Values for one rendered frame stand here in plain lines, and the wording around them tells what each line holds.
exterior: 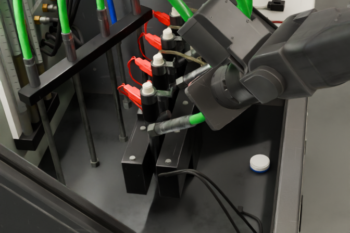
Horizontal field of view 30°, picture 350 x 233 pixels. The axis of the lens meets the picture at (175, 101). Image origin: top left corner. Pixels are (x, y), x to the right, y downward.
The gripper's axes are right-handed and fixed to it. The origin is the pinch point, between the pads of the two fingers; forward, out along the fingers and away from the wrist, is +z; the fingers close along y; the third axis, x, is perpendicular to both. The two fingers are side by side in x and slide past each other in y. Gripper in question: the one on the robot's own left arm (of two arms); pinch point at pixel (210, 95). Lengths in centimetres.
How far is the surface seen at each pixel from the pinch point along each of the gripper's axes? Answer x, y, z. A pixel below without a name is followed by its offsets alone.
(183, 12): -10.9, -0.7, -8.4
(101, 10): -22.0, -2.9, 30.6
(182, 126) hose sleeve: 1.5, 4.2, 5.7
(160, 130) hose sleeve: 0.4, 6.2, 10.1
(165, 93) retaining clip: -3.2, -0.3, 19.2
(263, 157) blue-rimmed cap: 19.2, -14.0, 38.0
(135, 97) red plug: -5.7, 3.1, 23.9
